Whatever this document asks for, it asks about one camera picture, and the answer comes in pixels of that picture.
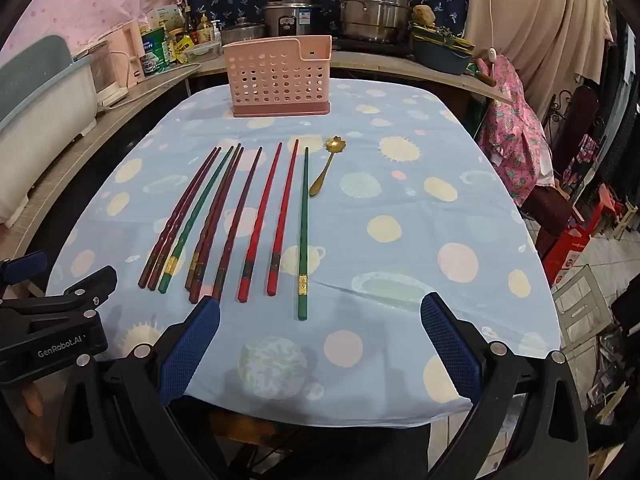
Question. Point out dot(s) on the yellow dish soap bottle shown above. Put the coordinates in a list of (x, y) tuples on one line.
[(206, 29)]

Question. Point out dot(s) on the person's left hand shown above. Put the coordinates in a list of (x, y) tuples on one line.
[(36, 410)]

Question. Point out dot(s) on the pink pineapple-print garment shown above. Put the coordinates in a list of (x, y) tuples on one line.
[(510, 125)]

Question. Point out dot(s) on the dark sauce bottle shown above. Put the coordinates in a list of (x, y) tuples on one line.
[(190, 22)]

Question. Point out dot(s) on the white plastic stool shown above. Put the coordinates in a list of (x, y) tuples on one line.
[(580, 305)]

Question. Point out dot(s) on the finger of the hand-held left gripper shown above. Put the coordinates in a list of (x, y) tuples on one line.
[(92, 285), (30, 263)]

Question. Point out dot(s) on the gold spoon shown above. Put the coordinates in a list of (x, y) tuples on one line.
[(323, 170)]

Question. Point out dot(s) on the maroon chopstick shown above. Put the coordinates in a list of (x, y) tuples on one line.
[(194, 270), (204, 270), (238, 224), (156, 260), (166, 261)]

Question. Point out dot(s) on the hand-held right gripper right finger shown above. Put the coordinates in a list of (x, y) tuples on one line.
[(450, 347)]

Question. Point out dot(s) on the grey-blue lidded dish bin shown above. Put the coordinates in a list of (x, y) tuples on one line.
[(45, 105)]

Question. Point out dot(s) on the beige curtain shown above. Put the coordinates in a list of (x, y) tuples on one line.
[(540, 20)]

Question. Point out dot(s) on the blue printed tablecloth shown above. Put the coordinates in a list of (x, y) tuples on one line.
[(400, 260)]

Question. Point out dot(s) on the red container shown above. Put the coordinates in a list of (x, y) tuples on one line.
[(565, 255)]

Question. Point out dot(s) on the brown loofah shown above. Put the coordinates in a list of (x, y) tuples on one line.
[(424, 15)]

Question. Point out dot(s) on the pink electric kettle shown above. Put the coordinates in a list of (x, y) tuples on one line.
[(125, 55)]

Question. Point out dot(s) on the white and green carton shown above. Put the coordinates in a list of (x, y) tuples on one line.
[(167, 16)]

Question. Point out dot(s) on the yellow packet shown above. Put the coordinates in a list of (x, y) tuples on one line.
[(182, 46)]

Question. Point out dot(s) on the red chopstick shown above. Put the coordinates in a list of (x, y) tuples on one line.
[(284, 217), (261, 222)]

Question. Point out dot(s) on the clear food container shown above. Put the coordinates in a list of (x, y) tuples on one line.
[(200, 52)]

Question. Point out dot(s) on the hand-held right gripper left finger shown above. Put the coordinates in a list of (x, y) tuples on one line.
[(192, 347)]

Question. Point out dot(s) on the small pot with glass lid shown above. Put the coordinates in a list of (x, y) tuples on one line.
[(242, 32)]

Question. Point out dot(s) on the green tin can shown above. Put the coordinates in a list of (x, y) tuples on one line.
[(154, 52)]

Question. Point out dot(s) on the pink perforated utensil basket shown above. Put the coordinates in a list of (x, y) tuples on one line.
[(277, 80)]

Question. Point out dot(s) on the black induction cooktop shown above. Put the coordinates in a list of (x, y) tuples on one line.
[(370, 46)]

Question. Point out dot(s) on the stack of blue bowls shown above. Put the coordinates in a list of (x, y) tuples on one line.
[(440, 60)]

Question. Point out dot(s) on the silver rice cooker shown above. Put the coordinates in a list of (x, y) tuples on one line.
[(292, 17)]

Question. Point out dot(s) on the dark metal chair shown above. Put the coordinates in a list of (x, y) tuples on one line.
[(580, 110)]

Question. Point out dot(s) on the stainless steel steamer pot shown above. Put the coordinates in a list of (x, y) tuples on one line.
[(375, 10)]

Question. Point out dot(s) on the white kitchen appliance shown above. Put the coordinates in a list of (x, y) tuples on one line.
[(107, 80)]

